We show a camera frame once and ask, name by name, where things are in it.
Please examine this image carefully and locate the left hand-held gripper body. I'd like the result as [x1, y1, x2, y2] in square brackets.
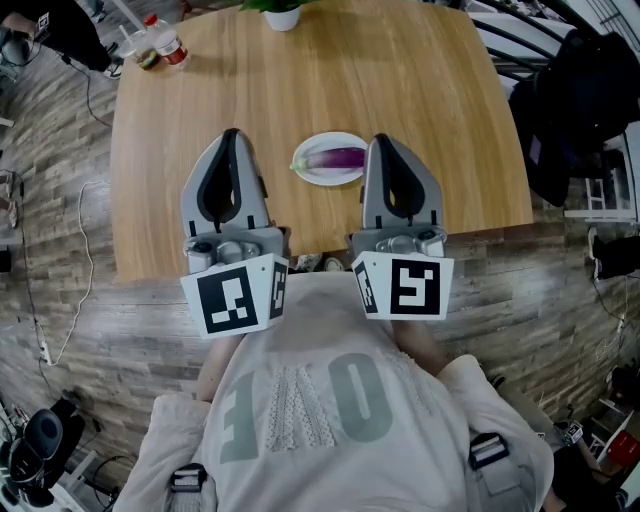
[179, 227, 291, 341]

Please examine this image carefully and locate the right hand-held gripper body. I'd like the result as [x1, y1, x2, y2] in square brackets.
[347, 225, 455, 321]

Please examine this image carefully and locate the white oval plate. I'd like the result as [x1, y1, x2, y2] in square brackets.
[291, 131, 371, 187]

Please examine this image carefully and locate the purple eggplant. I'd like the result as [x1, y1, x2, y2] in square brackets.
[289, 146, 367, 171]

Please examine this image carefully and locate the person's right forearm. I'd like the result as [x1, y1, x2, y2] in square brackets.
[392, 319, 451, 376]

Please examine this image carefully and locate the person's left forearm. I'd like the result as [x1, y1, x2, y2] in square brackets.
[196, 334, 246, 404]

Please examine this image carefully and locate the wooden table top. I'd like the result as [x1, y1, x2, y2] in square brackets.
[109, 0, 535, 285]

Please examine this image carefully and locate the person's light printed shirt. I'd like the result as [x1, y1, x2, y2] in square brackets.
[112, 272, 555, 512]

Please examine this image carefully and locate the clear plastic cup with straw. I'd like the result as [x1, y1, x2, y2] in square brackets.
[118, 24, 161, 71]

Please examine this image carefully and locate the clear bottle with red label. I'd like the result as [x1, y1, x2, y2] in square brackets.
[143, 13, 190, 66]

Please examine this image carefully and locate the white slatted rack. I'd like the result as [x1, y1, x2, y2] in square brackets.
[564, 134, 640, 224]

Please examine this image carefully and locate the black chair with dark jacket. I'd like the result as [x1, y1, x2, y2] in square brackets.
[509, 27, 640, 209]

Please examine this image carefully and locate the black harness buckle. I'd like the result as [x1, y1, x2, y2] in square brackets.
[169, 463, 209, 489]
[468, 432, 510, 470]

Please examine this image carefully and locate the green plant in white pot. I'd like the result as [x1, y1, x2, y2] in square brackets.
[238, 0, 321, 32]

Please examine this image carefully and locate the dark metal railing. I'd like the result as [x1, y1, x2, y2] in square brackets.
[467, 0, 601, 76]

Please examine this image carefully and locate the black round device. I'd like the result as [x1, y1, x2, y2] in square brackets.
[0, 397, 86, 509]

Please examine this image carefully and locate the white floor cable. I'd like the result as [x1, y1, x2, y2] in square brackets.
[49, 179, 111, 366]

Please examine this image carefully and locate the black floor cable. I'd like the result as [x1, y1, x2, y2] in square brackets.
[84, 69, 114, 129]

